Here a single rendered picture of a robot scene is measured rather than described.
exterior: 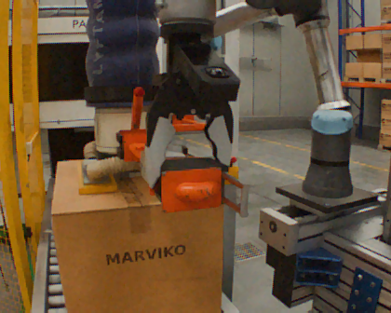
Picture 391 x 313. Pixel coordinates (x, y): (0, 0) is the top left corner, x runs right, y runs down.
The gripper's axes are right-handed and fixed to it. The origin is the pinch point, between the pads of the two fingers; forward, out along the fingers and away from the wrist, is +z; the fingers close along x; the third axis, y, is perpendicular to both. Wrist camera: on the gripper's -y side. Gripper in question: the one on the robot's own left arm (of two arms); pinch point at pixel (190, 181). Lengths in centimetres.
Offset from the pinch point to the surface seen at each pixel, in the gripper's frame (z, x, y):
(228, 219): 43, -48, 88
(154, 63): -19, -7, 53
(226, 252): 59, -48, 88
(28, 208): 52, 44, 155
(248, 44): -163, -514, 964
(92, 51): -22, 9, 57
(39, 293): 62, 33, 78
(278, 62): -113, -637, 975
